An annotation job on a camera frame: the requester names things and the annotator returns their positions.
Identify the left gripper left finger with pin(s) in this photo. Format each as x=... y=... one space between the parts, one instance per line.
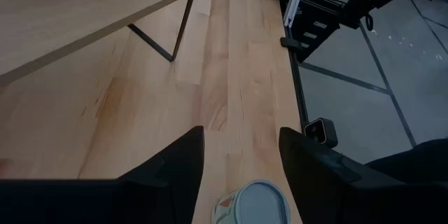
x=140 y=196

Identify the small black table camera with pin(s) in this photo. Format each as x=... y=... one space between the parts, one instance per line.
x=322 y=131

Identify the black frame clamp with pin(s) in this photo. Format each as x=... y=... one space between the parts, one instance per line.
x=290 y=43

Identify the black bracket plate with labels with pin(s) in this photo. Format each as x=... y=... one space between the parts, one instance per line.
x=316 y=42

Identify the silver aluminium frame post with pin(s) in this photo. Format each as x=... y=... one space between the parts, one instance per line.
x=295 y=0

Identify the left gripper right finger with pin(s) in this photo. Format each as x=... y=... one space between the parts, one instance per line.
x=332 y=189

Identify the mixed vegetables labelled can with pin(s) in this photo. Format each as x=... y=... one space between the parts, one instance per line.
x=259 y=204

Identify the wooden shelf with black frame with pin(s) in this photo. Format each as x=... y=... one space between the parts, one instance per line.
x=70 y=14

